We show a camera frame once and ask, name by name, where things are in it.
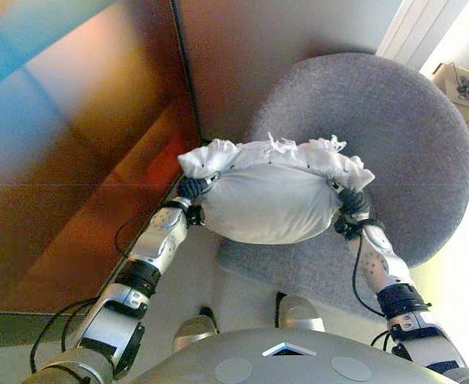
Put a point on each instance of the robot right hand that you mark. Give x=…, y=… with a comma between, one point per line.
x=354, y=202

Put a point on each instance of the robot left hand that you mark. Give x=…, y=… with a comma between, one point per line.
x=190, y=188

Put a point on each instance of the white fringed cushion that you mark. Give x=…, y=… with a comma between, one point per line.
x=274, y=204

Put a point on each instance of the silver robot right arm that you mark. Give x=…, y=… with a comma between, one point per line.
x=382, y=268

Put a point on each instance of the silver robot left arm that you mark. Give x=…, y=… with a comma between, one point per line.
x=154, y=244

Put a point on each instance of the grey fabric armchair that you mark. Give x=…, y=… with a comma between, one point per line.
x=398, y=140

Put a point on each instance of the reddish brown wooden cabinet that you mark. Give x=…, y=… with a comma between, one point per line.
x=78, y=160

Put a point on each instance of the silver robot right leg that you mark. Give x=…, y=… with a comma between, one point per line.
x=300, y=316

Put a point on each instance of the white ribbed panel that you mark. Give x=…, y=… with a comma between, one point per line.
x=418, y=28

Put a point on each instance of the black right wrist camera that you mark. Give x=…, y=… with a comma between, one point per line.
x=346, y=228

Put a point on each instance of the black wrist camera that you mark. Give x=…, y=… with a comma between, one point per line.
x=195, y=216
x=346, y=228

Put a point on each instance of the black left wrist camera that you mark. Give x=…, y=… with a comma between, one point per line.
x=195, y=216

